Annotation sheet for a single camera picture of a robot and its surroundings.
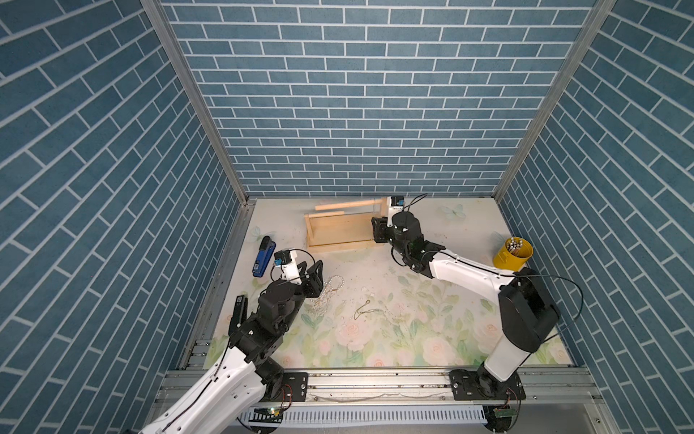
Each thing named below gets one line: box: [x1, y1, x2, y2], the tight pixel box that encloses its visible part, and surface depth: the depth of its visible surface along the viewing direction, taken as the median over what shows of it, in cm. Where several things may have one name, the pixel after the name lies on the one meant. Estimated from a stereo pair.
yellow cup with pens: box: [493, 236, 535, 273], surface depth 93 cm
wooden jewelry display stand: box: [303, 197, 388, 255], surface depth 106 cm
